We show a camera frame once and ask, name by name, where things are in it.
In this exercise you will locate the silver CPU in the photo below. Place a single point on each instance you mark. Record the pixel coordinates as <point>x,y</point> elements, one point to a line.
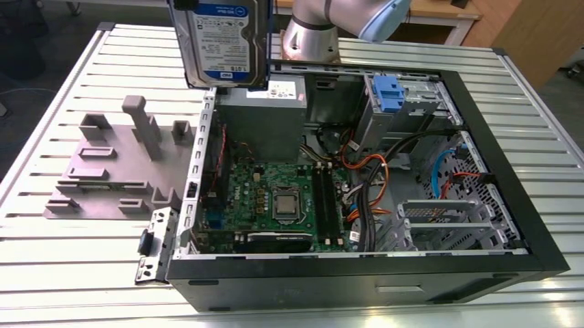
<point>287,205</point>

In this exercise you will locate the metal hinged slot bracket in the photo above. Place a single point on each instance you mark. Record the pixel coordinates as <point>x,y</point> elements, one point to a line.
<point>160,218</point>

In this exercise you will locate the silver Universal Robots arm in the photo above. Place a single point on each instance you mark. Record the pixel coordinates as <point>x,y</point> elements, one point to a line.
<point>311,41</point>

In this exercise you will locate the wooden top desk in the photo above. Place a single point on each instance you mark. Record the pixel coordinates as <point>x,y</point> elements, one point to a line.
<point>450,13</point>

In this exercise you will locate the black graphics card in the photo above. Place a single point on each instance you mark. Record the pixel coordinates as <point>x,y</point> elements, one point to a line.
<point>279,239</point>

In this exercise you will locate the hard disk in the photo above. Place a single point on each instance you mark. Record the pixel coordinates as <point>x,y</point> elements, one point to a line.
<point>220,44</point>

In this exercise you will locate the black open PC case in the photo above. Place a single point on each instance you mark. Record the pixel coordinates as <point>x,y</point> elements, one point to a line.
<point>320,283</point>

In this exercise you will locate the grey power supply unit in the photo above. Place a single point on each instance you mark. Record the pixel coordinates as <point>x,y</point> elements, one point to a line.
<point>260,130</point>

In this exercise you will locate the grey parts rack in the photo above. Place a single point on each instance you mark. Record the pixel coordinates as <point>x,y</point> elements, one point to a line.
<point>133,164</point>

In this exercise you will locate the blue drive latch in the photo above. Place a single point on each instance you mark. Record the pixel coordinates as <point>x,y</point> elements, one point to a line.
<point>388,94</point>

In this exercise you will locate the green motherboard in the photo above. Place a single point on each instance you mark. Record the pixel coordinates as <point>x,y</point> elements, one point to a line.
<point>292,174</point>

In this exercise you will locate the metal optical drive cage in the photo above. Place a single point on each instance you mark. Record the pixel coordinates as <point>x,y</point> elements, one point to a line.
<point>411,116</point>

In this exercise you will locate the office chair base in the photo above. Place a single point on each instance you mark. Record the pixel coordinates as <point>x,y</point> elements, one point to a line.
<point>575,68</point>

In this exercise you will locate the green RAM stick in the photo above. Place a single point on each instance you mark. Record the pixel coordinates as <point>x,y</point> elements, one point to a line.
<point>110,186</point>

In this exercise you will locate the black RAM slot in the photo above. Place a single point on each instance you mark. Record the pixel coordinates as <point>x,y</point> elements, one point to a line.
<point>321,201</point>
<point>335,201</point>

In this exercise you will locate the CPU socket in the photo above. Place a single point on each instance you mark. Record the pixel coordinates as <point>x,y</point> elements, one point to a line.
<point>285,189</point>

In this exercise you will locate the black blue latch knob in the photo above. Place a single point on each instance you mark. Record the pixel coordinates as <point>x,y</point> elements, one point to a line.
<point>146,242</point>

